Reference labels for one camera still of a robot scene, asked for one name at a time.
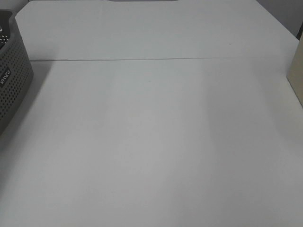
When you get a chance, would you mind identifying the grey perforated plastic basket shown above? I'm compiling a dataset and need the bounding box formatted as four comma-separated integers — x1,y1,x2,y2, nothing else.
0,9,34,133

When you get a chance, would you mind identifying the beige box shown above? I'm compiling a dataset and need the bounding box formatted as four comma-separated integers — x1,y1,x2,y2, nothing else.
287,37,303,105

